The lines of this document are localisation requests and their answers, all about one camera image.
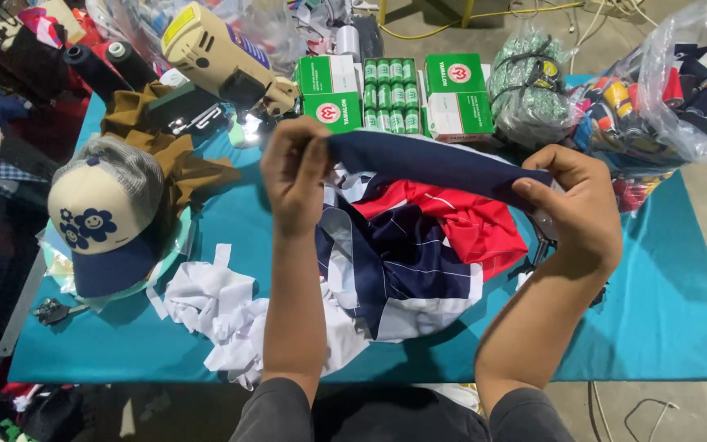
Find navy blue fabric piece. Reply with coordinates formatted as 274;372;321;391
326;130;557;213

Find clear bag of fabric pieces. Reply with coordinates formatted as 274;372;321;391
567;1;707;213

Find black thread cone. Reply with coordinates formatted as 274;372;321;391
63;43;133;102
106;41;159;92

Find green white thread box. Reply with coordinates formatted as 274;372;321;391
422;91;497;144
423;53;489;97
301;91;364;135
294;54;362;97

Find black scissors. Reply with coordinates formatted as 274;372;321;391
509;209;608;307

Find metal ruler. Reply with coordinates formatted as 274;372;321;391
0;248;47;358

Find person's right hand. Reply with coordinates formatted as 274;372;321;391
512;144;623;277

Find small black thread snips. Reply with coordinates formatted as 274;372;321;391
34;298;89;326

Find teal table cloth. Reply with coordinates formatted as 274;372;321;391
8;75;707;385

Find cream navy flower cap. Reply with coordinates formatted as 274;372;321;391
47;136;165;299

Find group of green thread spools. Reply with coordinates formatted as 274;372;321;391
363;58;422;135

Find white thread cone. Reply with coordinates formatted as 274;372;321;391
335;25;363;62

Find pile of navy red white fabric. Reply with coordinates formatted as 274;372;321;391
315;166;529;342

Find person's left hand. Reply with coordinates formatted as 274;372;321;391
260;115;337;238

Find white floor cable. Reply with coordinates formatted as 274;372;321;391
587;381;681;442

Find yellow metal frame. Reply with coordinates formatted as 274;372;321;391
378;0;476;29

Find pile of white fabric scraps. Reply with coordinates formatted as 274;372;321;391
146;243;369;391

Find bag of green mesh bundle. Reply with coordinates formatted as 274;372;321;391
488;29;576;149

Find beige electric cloth cutter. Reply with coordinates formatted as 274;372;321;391
161;1;302;120

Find person's grey shirt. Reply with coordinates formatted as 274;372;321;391
230;377;576;442

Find brown fabric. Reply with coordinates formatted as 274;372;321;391
101;81;241;217

